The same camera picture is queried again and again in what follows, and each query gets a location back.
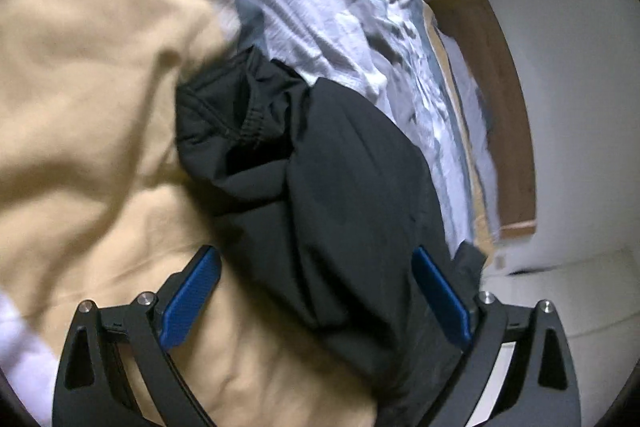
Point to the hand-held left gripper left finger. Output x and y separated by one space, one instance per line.
192 297

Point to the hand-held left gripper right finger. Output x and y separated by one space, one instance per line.
442 302

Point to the black pants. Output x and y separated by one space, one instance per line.
340 187

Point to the white patterned bedsheet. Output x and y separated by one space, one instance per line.
22 347

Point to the light blue pillow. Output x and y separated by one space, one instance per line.
472 107

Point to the wooden headboard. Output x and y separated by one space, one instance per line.
510 107

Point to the tan blanket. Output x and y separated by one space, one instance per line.
90 82

